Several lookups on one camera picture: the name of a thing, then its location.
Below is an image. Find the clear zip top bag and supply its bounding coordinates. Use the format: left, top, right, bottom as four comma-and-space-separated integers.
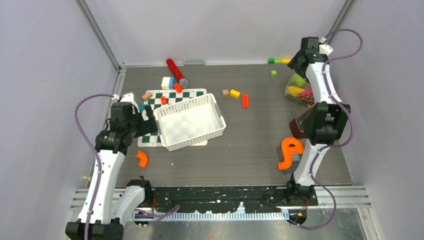
284, 73, 315, 108

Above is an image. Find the brown wooden cube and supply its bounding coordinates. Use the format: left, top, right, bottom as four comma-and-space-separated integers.
222, 89, 230, 98

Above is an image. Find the red cylinder tube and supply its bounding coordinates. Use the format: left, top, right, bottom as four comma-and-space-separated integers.
166, 58, 189, 89

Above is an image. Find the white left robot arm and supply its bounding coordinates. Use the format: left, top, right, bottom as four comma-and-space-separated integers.
65, 101, 158, 240

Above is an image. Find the white blue toy block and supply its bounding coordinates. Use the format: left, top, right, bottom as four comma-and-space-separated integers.
160, 76, 175, 90

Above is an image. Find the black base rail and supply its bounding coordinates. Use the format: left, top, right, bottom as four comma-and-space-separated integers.
146, 186, 318, 214

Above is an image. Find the orange curved track piece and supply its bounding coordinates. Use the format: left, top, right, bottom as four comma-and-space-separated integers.
135, 150, 149, 168

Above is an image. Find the small red block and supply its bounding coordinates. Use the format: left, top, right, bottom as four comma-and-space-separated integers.
160, 96, 168, 105

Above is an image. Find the orange fake carrot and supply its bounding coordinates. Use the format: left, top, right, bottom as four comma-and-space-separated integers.
297, 88, 313, 99

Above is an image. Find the orange S-shaped track piece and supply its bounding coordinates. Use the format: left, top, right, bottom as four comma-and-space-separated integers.
280, 137, 304, 161

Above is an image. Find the green fake apple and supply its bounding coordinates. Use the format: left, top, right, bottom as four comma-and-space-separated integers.
290, 73, 307, 88

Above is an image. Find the white plastic basket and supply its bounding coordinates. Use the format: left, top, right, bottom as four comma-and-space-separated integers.
153, 93, 227, 152

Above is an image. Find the red block near tube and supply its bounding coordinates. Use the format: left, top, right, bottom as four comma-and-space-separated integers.
173, 83, 183, 94

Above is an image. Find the white slotted cable duct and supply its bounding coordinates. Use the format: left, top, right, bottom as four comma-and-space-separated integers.
131, 209, 291, 222

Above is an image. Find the tan wooden block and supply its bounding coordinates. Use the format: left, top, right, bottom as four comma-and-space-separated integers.
142, 91, 153, 102

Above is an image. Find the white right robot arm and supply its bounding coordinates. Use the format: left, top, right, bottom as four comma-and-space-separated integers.
285, 36, 351, 205

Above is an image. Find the red rectangular block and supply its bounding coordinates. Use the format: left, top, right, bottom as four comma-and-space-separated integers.
242, 94, 249, 108

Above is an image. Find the brown box with lid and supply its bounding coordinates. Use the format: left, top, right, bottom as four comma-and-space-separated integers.
289, 109, 313, 140

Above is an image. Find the green yellow block row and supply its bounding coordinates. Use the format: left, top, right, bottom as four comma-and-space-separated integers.
267, 58, 291, 64

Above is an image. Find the green white chessboard mat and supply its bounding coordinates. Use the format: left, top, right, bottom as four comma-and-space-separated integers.
137, 88, 207, 148

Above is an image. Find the grey lego baseplate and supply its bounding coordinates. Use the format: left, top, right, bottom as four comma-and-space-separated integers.
276, 144, 303, 174

